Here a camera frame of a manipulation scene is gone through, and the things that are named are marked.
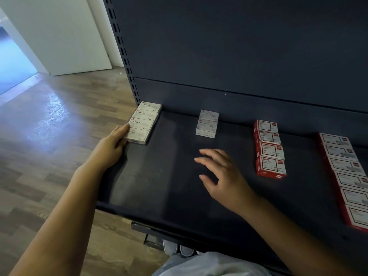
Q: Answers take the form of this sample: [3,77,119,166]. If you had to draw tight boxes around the person's grey clothing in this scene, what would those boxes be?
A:
[152,251,274,276]

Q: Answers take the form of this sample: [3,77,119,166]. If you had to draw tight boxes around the grey slipper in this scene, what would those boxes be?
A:
[179,245,196,257]
[161,239,179,256]

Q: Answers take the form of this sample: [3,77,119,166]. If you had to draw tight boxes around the person's left forearm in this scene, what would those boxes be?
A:
[10,161,118,276]

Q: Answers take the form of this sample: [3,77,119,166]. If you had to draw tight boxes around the dark metal shelf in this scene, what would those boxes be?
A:
[95,0,368,276]

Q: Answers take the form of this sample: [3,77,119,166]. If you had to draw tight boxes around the person's right hand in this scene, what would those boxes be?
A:
[194,148,256,215]

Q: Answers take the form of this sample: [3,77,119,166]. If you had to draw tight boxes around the person's right forearm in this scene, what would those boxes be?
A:
[238,195,357,276]

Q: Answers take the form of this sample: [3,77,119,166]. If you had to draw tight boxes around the person's left hand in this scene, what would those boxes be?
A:
[86,123,131,172]

